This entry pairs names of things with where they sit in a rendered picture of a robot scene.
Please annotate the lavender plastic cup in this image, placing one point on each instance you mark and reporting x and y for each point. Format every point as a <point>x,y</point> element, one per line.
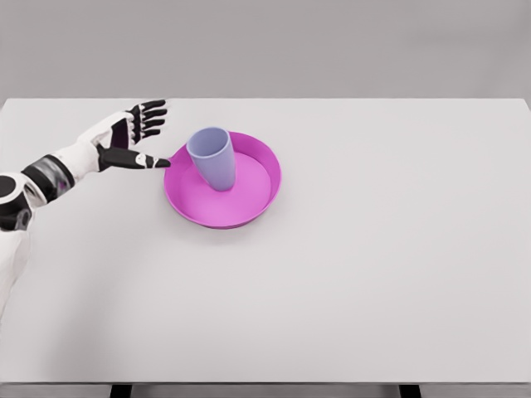
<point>213,159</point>

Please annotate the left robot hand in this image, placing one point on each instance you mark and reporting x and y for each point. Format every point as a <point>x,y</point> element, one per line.
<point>108,134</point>

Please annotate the pink round plate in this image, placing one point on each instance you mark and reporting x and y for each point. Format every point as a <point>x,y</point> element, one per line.
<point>232,203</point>

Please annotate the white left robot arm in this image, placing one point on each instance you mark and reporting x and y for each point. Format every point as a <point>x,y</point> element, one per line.
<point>25,195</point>

